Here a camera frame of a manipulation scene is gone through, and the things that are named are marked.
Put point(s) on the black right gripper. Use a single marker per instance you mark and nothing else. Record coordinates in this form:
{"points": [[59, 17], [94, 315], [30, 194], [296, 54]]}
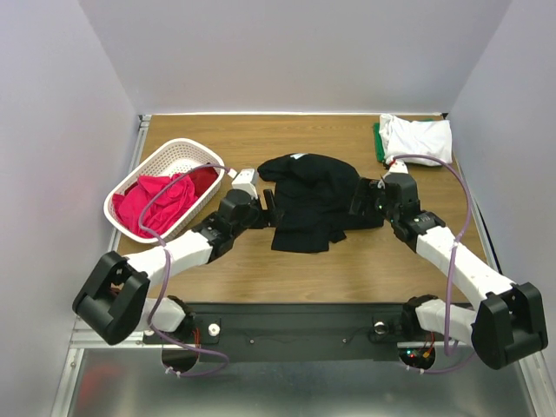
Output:
{"points": [[360, 196]]}

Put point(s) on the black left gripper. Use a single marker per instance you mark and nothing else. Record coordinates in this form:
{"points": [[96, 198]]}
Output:
{"points": [[271, 217]]}

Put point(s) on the black t shirt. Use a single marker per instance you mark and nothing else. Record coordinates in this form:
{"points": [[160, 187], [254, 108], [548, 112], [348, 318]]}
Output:
{"points": [[315, 194]]}

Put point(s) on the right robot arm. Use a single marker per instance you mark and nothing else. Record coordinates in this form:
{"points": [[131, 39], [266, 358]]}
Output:
{"points": [[505, 322]]}

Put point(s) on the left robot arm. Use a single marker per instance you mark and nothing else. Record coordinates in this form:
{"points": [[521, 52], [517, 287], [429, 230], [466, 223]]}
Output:
{"points": [[114, 299]]}

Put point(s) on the green folded t shirt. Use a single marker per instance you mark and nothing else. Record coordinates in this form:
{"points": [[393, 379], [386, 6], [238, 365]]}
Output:
{"points": [[378, 143]]}

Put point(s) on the dark red t shirt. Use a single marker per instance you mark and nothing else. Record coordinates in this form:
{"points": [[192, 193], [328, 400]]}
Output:
{"points": [[203, 179]]}

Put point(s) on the white folded t shirt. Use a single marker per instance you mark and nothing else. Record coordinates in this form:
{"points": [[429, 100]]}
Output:
{"points": [[441, 134]]}

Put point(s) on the pink t shirt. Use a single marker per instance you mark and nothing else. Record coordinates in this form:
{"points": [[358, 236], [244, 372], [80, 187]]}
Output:
{"points": [[164, 212]]}

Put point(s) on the white perforated plastic basket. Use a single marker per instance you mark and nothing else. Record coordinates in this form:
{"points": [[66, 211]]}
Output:
{"points": [[176, 156]]}

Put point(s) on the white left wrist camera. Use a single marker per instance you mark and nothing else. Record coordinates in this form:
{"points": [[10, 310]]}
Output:
{"points": [[246, 180]]}

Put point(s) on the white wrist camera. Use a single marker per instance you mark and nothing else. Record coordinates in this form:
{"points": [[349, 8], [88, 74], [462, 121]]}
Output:
{"points": [[396, 167], [246, 180]]}

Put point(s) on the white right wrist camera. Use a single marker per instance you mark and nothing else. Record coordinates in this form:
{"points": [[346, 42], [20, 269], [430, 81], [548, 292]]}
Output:
{"points": [[396, 167]]}

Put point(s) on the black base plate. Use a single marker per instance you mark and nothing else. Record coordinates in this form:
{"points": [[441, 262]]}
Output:
{"points": [[253, 332]]}

